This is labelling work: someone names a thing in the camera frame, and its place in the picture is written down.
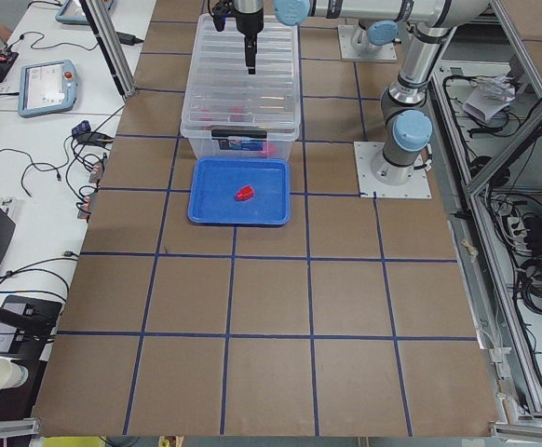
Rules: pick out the black box latch handle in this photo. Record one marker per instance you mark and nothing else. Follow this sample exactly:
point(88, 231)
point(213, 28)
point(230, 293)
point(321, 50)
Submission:
point(256, 134)

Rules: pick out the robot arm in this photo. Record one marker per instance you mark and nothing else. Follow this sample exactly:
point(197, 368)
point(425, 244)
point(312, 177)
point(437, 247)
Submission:
point(408, 129)
point(375, 35)

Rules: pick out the aluminium frame post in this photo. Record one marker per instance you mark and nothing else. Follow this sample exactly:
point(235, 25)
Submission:
point(104, 31)

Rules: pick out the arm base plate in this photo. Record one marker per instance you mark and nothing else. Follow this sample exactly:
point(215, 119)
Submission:
point(378, 179)
point(355, 46)

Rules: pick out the red block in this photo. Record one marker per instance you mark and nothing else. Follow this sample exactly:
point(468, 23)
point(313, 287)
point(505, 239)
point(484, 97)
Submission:
point(206, 115)
point(268, 150)
point(245, 193)
point(236, 114)

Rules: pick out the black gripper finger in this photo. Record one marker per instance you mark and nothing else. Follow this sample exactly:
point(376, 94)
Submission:
point(250, 49)

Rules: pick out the teach pendant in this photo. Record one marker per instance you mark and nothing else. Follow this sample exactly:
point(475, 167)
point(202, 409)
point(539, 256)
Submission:
point(47, 88)
point(71, 13)

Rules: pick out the paper cup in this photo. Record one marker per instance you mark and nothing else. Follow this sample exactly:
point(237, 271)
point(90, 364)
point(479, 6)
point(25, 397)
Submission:
point(12, 375)

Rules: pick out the clear plastic storage box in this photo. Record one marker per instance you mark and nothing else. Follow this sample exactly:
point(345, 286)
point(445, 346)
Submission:
point(240, 135)

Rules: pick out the blue plastic tray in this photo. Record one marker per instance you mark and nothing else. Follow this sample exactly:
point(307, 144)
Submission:
point(217, 179)

